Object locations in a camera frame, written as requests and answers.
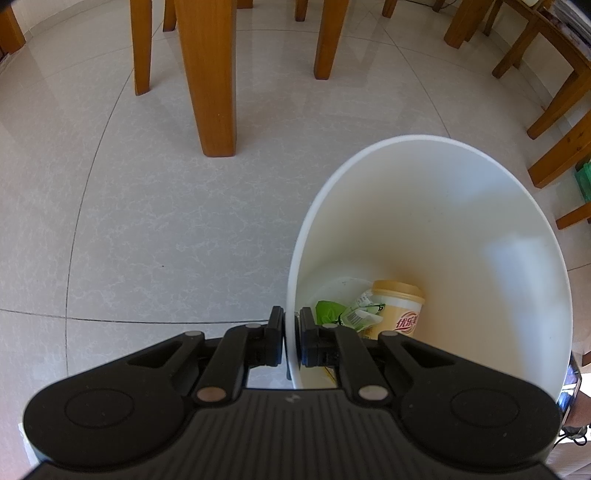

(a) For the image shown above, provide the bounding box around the thick wooden table leg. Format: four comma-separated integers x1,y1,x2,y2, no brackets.
445,0,490,49

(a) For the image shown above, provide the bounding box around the wooden furniture piece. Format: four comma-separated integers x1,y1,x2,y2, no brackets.
0,9,26,54

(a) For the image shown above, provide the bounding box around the grey tangled cord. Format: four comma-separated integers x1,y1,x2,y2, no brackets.
560,425,590,446

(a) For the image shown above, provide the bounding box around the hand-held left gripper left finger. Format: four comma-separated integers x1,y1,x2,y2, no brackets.
115,306,284,407

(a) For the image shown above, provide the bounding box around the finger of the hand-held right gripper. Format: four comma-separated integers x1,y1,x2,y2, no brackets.
555,352,583,413

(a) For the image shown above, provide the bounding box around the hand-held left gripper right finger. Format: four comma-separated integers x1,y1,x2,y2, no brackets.
299,307,467,407

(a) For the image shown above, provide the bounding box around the stack of books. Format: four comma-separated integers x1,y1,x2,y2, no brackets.
551,0,591,45

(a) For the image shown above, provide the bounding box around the beige milk tea cup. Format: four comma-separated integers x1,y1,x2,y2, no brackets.
369,279,426,340

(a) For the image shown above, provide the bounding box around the white plastic trash bin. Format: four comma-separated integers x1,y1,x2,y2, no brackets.
285,134,574,402

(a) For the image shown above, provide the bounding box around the green snack wrapper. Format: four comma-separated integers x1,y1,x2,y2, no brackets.
315,290,386,340

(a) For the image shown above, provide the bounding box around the green plastic box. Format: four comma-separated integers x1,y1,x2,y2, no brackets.
574,157,591,204

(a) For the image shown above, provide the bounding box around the person's leg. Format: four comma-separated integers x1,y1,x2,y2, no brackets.
567,385,591,428

